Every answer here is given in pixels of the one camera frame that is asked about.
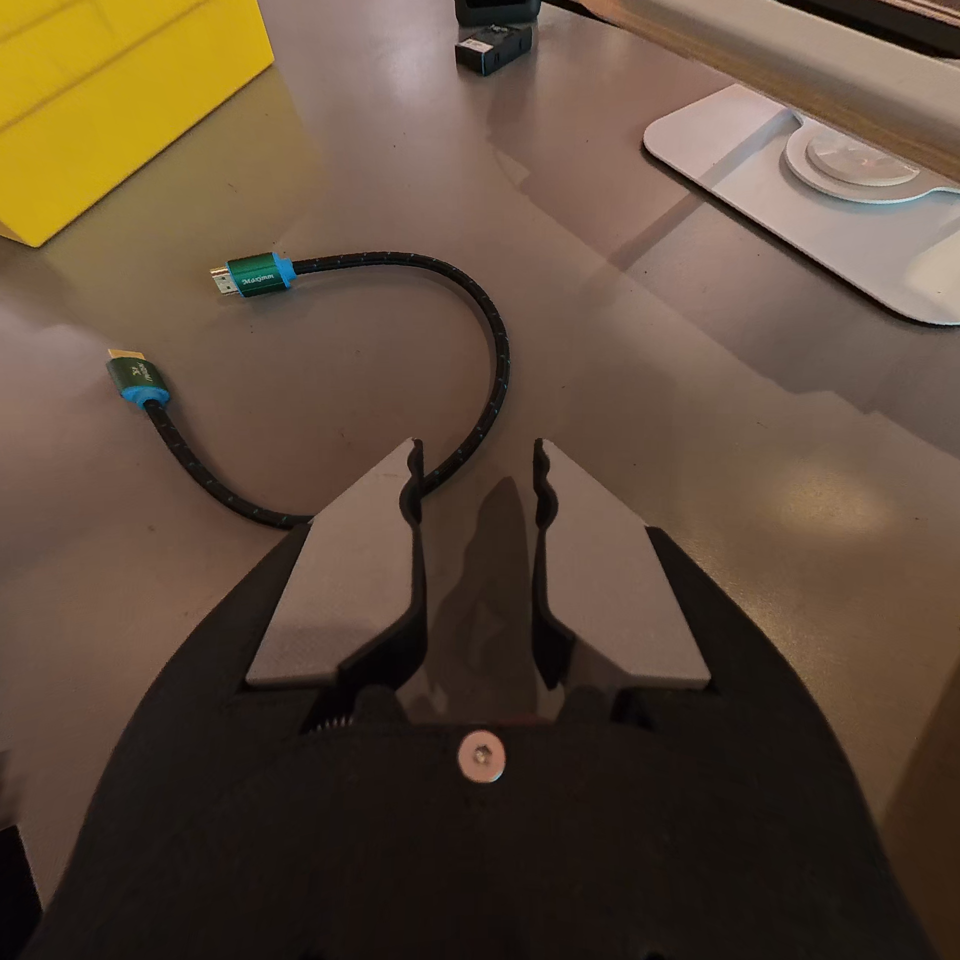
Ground small black battery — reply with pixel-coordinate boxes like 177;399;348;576
453;22;536;78

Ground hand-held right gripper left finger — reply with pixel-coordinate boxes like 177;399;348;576
243;436;430;697

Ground black charging case with screen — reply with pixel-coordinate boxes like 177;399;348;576
453;0;543;25

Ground braided hdmi cable green plugs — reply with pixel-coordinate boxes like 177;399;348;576
105;251;513;531

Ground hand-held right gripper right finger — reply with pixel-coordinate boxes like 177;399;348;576
530;437;714;695

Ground yellow plastic bin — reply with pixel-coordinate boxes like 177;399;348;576
0;0;276;249

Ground white board stand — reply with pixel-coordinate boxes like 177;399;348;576
551;0;960;327

